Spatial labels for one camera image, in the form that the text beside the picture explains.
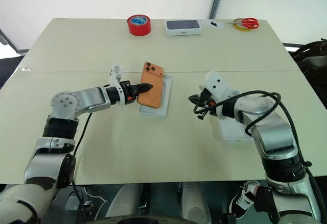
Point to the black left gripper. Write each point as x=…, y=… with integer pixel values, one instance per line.
x=129, y=91

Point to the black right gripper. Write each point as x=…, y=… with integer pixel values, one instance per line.
x=207, y=101

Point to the orange smartphone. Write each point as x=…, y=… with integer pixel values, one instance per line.
x=152, y=86

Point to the white cardboard insert tray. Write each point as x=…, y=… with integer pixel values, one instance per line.
x=167, y=94

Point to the white box base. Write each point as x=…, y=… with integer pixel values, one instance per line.
x=152, y=115

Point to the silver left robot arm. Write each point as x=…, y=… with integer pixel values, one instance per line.
x=66, y=104

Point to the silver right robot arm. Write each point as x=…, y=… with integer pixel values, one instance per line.
x=270, y=129

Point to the white box lid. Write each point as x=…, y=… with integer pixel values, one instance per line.
x=232, y=132

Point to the closed white phone box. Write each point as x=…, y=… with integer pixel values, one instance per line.
x=183, y=27

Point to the red tape roll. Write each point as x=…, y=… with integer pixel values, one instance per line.
x=138, y=26

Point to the yellow tape roll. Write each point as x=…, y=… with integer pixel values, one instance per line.
x=238, y=27

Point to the grey rounded robot leg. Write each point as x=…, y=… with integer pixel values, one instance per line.
x=195, y=203
x=125, y=203

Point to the black and white sneaker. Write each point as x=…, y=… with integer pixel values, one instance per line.
x=241, y=198

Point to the person's dark trouser leg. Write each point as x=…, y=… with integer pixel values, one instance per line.
x=261, y=198

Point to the dark rounded robot torso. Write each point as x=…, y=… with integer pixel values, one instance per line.
x=145, y=220

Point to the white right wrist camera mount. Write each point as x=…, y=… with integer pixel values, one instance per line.
x=215, y=83

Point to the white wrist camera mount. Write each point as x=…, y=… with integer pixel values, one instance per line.
x=215, y=83
x=115, y=77

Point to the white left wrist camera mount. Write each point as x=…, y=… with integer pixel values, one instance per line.
x=115, y=77

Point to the grey window frame bar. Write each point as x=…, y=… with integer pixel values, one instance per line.
x=9, y=43

